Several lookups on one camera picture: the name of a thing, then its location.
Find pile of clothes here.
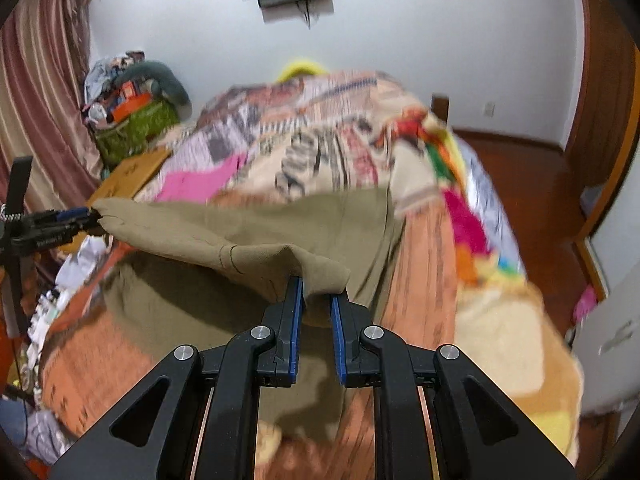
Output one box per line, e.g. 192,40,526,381
84,50,146,106

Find green fabric storage bin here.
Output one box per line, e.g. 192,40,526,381
95,100,181,168

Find yellow foam tube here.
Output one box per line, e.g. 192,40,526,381
277,57,328,81

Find pink bag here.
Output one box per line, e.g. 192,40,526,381
574,285,598,323

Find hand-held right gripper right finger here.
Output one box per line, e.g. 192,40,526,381
330,292,576,480

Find bed with printed blanket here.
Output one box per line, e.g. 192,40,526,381
37,67,586,480

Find white crumpled cloth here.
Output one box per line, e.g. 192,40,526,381
55,235,108,286

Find orange box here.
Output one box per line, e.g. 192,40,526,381
112,92,153,121

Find olive green pants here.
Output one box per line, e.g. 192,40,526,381
92,185,406,443

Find striped pink curtain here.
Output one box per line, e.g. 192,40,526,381
0,0,103,281

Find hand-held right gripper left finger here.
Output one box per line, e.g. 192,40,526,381
47,275,304,480

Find grey plush pillow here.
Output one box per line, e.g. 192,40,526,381
131,60,193,121

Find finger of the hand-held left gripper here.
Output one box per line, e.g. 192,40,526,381
37,222,103,250
35,207,101,228

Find wooden lap desk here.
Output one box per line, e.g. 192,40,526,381
85,147,173,208

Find white cabinet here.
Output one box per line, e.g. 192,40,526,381
570,232,640,411

